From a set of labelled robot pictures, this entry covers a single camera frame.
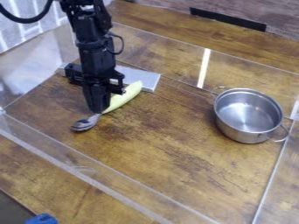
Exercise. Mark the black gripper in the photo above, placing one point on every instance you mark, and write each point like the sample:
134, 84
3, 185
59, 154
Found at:
100, 79

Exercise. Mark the silver pot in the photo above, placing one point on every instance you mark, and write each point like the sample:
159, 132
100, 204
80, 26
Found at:
248, 115

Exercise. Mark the black strip on wall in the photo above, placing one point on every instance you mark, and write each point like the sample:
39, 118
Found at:
228, 19

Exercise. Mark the blue object at bottom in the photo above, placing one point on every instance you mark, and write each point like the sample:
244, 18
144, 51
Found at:
43, 218

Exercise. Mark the grey block with dark end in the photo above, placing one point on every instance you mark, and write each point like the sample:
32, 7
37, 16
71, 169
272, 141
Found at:
134, 74

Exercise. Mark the spoon with yellow handle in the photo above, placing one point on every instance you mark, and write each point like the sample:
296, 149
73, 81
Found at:
117, 101

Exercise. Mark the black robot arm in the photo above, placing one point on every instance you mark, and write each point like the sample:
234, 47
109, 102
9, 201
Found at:
88, 18

